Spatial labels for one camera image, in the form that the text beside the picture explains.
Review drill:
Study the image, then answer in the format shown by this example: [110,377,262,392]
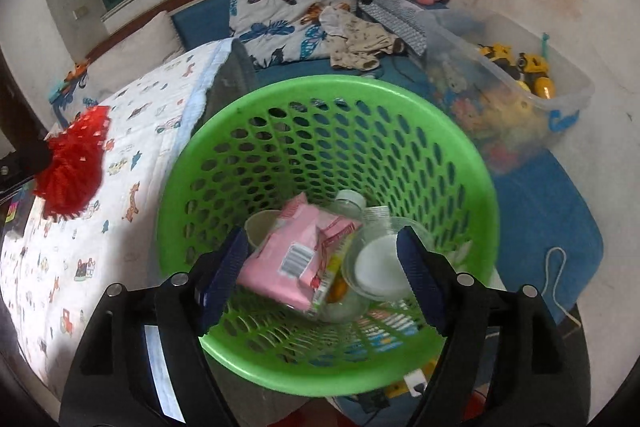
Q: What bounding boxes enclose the pink packet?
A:
[236,192,365,313]

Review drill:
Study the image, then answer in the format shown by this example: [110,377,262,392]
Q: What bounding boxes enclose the white pillow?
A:
[87,10,187,88]

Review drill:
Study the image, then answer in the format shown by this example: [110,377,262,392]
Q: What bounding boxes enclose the butterfly print pillow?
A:
[229,0,361,68]

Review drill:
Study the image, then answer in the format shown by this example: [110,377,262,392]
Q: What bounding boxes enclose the white cord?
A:
[544,247,583,328]

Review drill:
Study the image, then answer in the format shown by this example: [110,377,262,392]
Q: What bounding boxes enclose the beige clothes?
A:
[319,5,406,72]

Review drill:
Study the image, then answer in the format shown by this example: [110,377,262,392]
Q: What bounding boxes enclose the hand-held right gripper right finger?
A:
[395,225,583,427]

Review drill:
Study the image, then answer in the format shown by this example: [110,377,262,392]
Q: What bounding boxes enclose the grey patterned cloth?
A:
[357,0,431,56]

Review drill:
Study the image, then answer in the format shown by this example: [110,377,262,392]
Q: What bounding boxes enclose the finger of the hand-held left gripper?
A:
[0,138,52,204]

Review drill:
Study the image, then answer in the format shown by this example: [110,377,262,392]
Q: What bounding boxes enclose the clear plastic storage box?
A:
[417,9,596,178]

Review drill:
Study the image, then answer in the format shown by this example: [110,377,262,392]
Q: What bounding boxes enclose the clear plastic container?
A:
[342,216,436,300]

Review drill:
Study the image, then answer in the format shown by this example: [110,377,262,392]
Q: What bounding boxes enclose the blue floor mat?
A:
[170,0,606,413]

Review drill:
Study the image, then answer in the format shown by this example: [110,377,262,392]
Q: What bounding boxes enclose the yellow green small box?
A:
[310,252,351,308]

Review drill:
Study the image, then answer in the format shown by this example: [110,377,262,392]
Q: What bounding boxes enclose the cream paper cup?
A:
[244,209,286,253]

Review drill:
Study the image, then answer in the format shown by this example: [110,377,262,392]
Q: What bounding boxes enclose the red mesh net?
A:
[32,105,112,220]

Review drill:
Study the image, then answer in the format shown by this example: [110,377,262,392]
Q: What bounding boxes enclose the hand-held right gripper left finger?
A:
[59,226,251,427]

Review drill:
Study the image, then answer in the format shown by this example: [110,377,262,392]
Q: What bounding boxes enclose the dark wooden cabinet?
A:
[0,52,51,158]

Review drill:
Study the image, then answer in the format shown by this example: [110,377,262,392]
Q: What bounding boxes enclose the white cartoon print table cloth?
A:
[0,38,236,388]

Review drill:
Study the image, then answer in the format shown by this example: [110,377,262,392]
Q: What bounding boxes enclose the yellow toy truck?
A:
[479,43,516,72]
[515,52,557,100]

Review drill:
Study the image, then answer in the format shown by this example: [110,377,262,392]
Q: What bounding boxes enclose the orange blue toy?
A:
[47,61,92,128]

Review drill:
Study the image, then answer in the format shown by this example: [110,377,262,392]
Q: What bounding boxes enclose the green plastic basket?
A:
[156,74,501,398]

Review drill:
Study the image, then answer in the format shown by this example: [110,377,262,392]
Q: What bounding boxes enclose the clear plastic bottle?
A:
[330,189,368,223]

